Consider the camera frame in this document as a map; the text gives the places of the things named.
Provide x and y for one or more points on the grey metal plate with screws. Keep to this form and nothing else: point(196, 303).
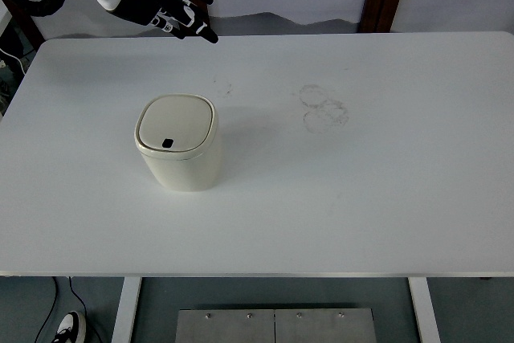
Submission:
point(325, 329)
point(225, 329)

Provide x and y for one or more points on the person's black and white shoe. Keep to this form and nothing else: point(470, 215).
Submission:
point(72, 327)

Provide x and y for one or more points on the white table leg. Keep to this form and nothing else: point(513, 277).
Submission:
point(125, 311)
point(423, 311)

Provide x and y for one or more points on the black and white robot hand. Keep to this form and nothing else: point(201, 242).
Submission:
point(140, 1)

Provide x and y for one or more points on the cream plastic lidded trash bin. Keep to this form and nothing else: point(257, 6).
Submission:
point(182, 166)

